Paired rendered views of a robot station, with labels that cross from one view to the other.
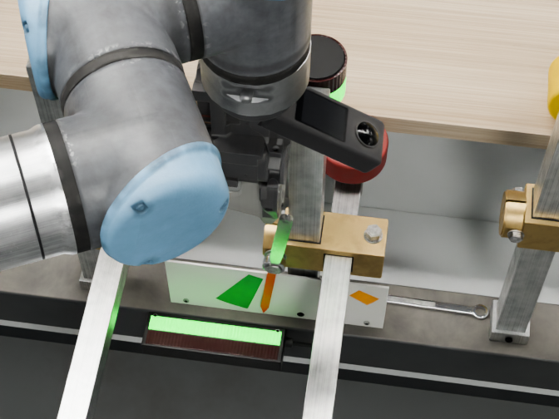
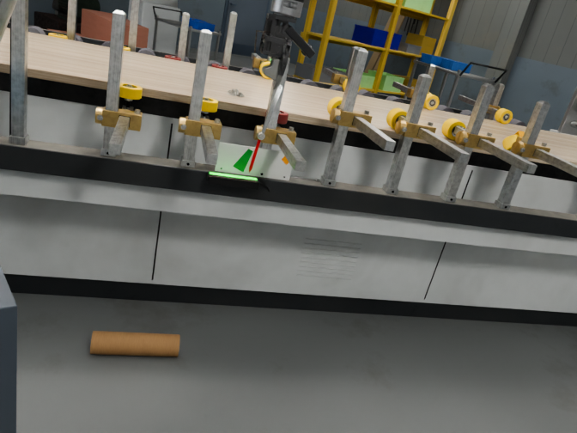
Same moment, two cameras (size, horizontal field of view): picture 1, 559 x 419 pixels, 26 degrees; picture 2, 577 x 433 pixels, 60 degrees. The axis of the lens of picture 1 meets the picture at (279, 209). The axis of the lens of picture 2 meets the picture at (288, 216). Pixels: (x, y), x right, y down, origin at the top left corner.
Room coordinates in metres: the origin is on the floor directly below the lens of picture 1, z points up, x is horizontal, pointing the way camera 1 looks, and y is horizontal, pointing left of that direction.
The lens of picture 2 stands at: (-0.85, 0.56, 1.25)
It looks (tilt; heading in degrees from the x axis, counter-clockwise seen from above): 22 degrees down; 335
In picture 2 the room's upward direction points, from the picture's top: 13 degrees clockwise
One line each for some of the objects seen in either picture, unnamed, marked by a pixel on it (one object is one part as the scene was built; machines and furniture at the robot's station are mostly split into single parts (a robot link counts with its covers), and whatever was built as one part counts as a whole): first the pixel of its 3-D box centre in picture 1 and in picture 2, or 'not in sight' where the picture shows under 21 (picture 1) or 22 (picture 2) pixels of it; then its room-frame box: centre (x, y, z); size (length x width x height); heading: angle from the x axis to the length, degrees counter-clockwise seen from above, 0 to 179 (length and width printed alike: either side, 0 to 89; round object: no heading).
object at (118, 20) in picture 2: not in sight; (112, 93); (0.77, 0.47, 0.90); 0.03 x 0.03 x 0.48; 82
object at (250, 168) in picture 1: (247, 120); (277, 36); (0.64, 0.03, 1.16); 0.09 x 0.08 x 0.12; 82
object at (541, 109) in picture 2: not in sight; (519, 162); (0.57, -1.02, 0.89); 0.03 x 0.03 x 0.48; 82
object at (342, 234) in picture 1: (325, 239); (274, 135); (0.70, -0.05, 0.85); 0.13 x 0.06 x 0.05; 82
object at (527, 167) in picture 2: not in sight; (488, 145); (0.53, -0.80, 0.95); 0.50 x 0.04 x 0.04; 172
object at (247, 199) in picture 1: (249, 202); (272, 73); (0.62, 0.03, 1.05); 0.06 x 0.03 x 0.09; 82
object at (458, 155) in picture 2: not in sight; (427, 135); (0.57, -0.55, 0.95); 0.50 x 0.04 x 0.04; 172
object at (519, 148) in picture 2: not in sight; (530, 149); (0.56, -1.04, 0.95); 0.13 x 0.06 x 0.05; 82
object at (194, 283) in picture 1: (275, 295); (255, 161); (0.69, 0.00, 0.75); 0.26 x 0.01 x 0.10; 82
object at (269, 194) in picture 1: (270, 183); (282, 60); (0.61, 0.01, 1.10); 0.05 x 0.02 x 0.09; 172
